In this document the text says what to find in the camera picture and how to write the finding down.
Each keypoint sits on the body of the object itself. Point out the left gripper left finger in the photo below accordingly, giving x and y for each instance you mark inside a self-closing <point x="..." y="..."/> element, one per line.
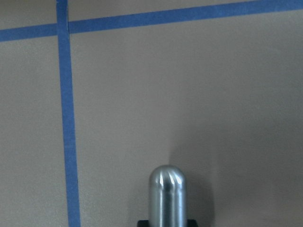
<point x="143" y="223"/>

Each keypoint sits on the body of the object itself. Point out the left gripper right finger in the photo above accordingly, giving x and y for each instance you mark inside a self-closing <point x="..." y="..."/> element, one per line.
<point x="192" y="223"/>

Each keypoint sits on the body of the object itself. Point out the steel muddler black tip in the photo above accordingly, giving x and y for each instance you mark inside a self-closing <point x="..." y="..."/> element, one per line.
<point x="167" y="197"/>

